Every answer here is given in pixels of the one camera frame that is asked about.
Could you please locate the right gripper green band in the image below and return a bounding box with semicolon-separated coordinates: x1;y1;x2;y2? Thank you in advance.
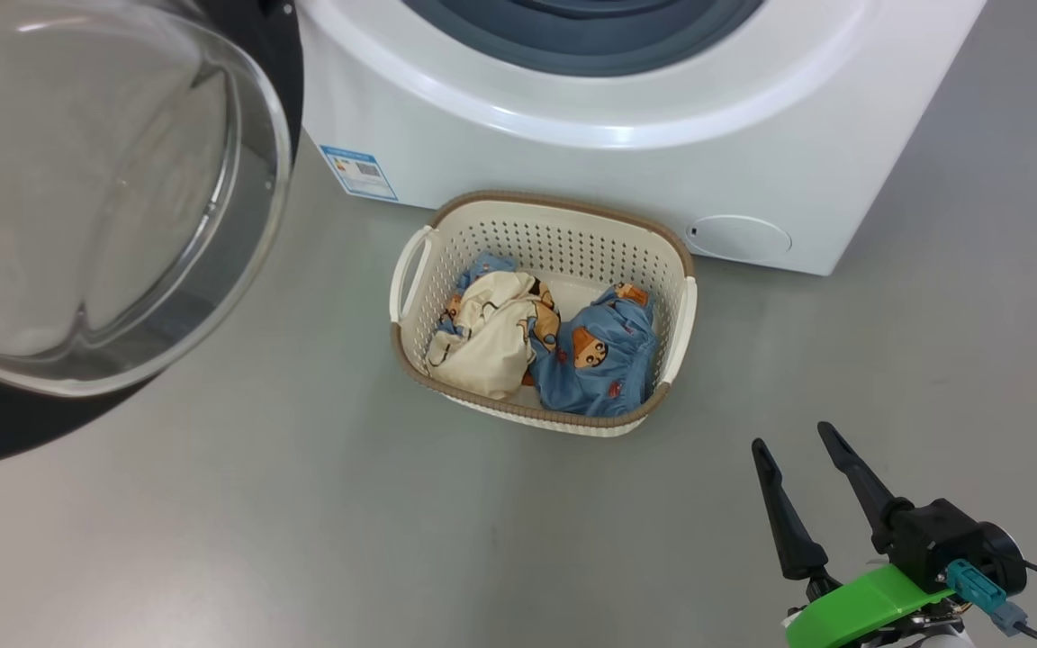
751;421;974;648

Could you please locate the cream and blue cartoon garment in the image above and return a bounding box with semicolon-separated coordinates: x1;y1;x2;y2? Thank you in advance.
426;251;563;401

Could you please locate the blue cartoon print garment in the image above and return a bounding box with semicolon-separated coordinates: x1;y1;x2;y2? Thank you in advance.
528;283;661;418

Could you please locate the teal right camera connector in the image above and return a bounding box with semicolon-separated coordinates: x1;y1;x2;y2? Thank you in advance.
945;559;1029;636

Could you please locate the white front-load washing machine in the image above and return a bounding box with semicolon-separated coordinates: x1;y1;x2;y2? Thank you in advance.
293;0;987;276

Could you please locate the grey rubber door gasket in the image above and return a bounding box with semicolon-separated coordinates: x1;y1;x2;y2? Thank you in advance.
401;0;764;77

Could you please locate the round white filter cover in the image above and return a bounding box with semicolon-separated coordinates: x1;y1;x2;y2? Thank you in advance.
686;214;793;264

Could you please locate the blue energy label sticker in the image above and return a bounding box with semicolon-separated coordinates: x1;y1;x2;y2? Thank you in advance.
320;145;399;201

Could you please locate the cream perforated laundry basket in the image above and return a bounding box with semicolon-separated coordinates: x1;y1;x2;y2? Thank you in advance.
390;190;698;438

